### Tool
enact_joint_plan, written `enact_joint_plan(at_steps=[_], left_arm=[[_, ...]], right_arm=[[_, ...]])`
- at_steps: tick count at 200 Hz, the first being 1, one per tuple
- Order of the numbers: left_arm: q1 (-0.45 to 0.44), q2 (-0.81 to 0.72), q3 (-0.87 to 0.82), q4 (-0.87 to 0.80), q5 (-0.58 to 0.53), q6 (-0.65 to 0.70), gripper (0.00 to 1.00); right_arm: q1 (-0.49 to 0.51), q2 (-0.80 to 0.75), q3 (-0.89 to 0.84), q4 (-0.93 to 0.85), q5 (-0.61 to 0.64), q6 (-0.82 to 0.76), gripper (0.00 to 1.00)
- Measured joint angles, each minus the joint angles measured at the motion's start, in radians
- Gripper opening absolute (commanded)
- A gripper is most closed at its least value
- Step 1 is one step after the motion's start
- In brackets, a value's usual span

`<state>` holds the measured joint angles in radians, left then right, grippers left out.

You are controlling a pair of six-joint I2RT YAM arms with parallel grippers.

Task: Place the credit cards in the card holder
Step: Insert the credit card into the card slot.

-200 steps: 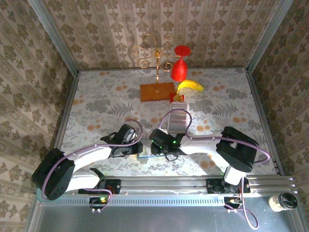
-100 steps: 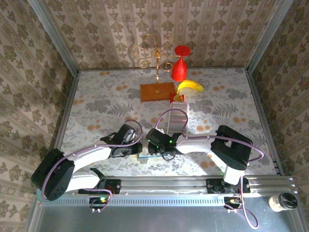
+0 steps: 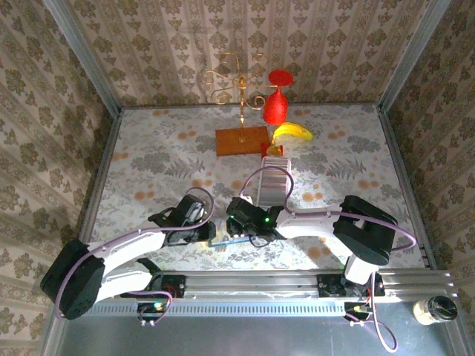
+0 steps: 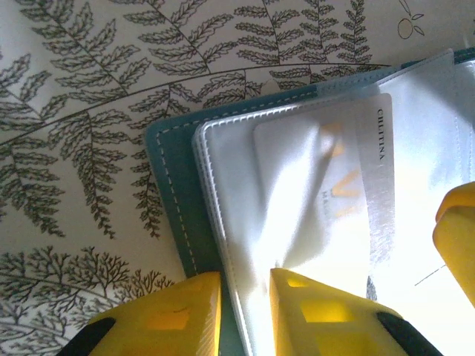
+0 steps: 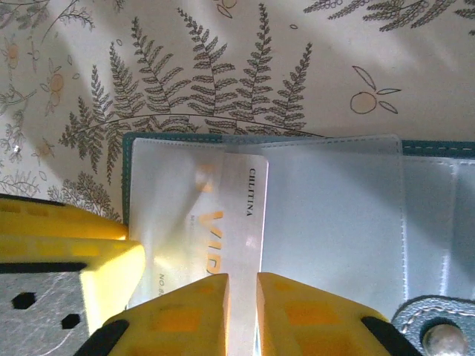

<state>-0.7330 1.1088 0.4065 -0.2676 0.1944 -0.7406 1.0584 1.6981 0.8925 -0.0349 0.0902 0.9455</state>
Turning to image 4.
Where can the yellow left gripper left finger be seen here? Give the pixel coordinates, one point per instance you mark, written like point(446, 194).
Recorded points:
point(167, 322)

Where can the white Chlitina card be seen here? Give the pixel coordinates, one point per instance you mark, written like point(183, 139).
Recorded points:
point(297, 167)

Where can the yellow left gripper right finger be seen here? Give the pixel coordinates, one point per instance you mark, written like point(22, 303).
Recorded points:
point(326, 319)

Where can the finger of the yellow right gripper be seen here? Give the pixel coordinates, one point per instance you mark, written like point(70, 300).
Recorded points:
point(458, 259)
point(458, 200)

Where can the teal card holder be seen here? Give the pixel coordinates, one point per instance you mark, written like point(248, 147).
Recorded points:
point(178, 178)

